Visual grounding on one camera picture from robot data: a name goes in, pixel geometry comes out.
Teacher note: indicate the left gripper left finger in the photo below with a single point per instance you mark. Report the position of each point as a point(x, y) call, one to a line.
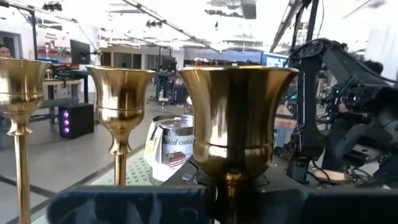
point(124, 205)

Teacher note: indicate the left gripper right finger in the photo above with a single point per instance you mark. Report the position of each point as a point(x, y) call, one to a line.
point(342, 207)

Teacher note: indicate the silver candle tin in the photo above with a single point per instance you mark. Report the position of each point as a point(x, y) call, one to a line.
point(177, 143)

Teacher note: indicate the brass candlestick holder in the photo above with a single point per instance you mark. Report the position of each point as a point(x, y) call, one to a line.
point(18, 93)
point(121, 102)
point(236, 124)

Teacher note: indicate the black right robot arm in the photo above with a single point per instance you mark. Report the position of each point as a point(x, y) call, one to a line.
point(351, 65)

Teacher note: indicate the pale green perforated table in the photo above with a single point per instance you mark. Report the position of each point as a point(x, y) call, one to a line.
point(136, 171)

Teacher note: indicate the black computer tower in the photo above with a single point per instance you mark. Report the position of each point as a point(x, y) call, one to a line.
point(76, 119)

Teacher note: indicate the black desk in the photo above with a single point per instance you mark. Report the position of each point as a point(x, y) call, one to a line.
point(77, 74)

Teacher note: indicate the black computer monitor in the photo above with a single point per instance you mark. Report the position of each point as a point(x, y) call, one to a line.
point(79, 51)

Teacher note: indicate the blue screen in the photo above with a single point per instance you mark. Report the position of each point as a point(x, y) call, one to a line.
point(273, 59)

